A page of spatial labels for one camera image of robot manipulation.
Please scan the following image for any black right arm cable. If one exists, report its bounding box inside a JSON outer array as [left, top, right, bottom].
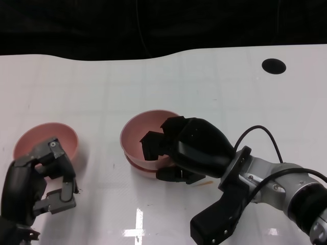
[[233, 125, 327, 204]]

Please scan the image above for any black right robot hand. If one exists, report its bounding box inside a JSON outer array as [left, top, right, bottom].
[[139, 116, 236, 185]]

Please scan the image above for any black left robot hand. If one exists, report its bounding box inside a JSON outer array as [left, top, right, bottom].
[[1, 137, 82, 225]]

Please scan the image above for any black backdrop cloth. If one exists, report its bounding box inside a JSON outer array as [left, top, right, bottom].
[[0, 0, 327, 62]]

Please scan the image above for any black round table grommet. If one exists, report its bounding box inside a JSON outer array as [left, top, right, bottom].
[[262, 58, 287, 75]]

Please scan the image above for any pink plastic bowl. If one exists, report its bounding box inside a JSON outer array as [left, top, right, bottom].
[[120, 109, 184, 170], [125, 153, 179, 181], [13, 122, 79, 177]]

